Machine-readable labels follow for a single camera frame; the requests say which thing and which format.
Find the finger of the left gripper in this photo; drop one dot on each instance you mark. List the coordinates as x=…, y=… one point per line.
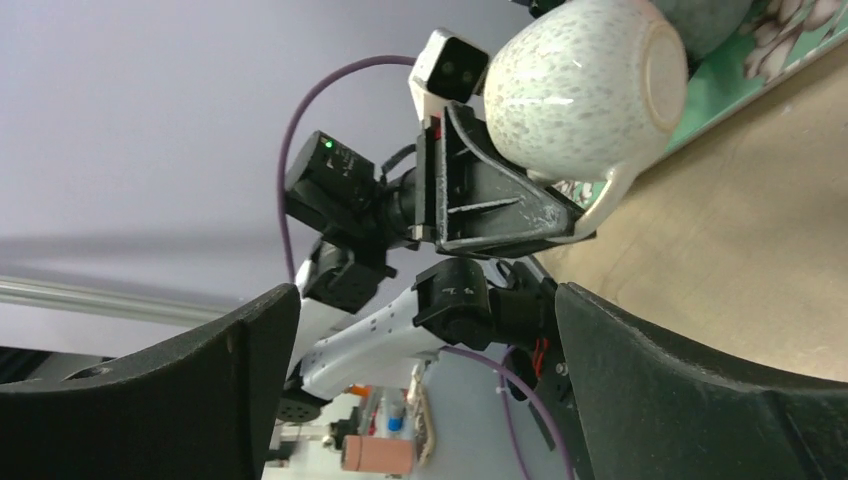
x=510, y=246
x=480, y=185

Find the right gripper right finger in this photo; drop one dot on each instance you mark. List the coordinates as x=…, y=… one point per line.
x=654, y=404

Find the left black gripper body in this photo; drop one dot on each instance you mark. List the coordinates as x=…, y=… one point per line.
x=414, y=192

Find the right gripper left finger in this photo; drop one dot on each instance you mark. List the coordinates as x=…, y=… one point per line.
x=200, y=405

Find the white-grey mug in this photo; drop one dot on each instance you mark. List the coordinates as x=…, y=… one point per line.
x=591, y=91

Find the grey-blue mug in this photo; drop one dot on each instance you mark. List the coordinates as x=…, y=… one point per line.
x=704, y=25

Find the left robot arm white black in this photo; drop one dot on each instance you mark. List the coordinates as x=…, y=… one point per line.
x=396, y=271

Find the green floral tray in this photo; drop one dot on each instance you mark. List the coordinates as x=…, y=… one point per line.
x=776, y=39

